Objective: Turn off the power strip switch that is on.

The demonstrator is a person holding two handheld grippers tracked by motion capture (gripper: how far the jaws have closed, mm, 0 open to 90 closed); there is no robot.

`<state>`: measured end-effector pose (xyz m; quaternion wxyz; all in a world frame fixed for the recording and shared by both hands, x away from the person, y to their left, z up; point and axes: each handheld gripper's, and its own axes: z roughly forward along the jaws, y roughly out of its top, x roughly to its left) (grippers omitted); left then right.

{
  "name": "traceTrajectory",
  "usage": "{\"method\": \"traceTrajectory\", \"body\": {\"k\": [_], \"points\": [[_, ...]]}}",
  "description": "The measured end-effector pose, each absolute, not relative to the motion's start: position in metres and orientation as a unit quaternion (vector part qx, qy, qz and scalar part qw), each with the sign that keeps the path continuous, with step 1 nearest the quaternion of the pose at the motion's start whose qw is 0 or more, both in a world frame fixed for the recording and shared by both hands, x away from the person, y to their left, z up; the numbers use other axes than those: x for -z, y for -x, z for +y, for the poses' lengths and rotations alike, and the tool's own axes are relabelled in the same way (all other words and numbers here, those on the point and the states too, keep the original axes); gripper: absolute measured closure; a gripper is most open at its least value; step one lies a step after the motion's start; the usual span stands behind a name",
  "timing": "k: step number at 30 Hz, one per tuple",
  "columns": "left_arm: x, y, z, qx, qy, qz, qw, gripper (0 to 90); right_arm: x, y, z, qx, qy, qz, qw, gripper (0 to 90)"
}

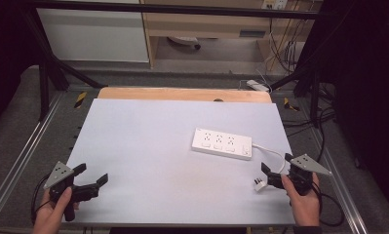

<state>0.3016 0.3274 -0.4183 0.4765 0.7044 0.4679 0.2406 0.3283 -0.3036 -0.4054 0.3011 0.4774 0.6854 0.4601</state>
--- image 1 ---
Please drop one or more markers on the white wall socket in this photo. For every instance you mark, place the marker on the white wall socket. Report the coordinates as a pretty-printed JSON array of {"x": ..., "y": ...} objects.
[{"x": 274, "y": 4}]

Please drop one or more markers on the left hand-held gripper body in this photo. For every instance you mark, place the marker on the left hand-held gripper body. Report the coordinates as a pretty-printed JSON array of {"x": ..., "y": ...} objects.
[{"x": 58, "y": 173}]

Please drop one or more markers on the wooden table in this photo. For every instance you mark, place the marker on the wooden table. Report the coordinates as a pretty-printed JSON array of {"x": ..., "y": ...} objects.
[{"x": 169, "y": 94}]

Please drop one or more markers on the black frame strut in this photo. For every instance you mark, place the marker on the black frame strut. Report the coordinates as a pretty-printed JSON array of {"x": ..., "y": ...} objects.
[
  {"x": 46, "y": 65},
  {"x": 307, "y": 78}
]

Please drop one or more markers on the white cabinet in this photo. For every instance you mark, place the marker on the white cabinet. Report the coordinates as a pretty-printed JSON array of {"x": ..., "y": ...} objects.
[{"x": 94, "y": 35}]

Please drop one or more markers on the black frame crossbar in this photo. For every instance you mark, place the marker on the black frame crossbar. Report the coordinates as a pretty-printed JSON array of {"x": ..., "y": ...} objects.
[{"x": 169, "y": 8}]

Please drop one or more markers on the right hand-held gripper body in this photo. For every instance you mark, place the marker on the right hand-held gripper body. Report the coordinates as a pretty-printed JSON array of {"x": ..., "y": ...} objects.
[{"x": 304, "y": 169}]

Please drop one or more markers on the white table mat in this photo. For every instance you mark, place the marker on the white table mat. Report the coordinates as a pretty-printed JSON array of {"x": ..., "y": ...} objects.
[{"x": 156, "y": 162}]

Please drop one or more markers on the person's right hand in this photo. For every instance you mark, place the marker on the person's right hand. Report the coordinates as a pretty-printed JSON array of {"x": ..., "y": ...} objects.
[{"x": 304, "y": 208}]

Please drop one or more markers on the white plug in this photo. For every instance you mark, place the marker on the white plug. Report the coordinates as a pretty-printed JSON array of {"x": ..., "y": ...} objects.
[{"x": 260, "y": 185}]

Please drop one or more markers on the black curtain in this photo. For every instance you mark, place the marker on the black curtain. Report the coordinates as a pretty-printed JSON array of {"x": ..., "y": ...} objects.
[
  {"x": 367, "y": 81},
  {"x": 5, "y": 48}
]

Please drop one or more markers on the aluminium rail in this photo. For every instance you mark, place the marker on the aluminium rail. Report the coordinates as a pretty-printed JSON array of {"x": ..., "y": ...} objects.
[
  {"x": 23, "y": 152},
  {"x": 336, "y": 182}
]

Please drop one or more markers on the chair base with caster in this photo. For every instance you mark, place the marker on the chair base with caster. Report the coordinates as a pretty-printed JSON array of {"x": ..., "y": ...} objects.
[{"x": 186, "y": 41}]

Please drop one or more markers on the small white power strip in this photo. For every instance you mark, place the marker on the small white power strip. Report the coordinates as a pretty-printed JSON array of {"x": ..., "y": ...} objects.
[{"x": 257, "y": 85}]

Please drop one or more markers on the person's left hand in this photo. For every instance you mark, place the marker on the person's left hand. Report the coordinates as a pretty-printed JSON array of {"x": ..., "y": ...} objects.
[{"x": 50, "y": 213}]

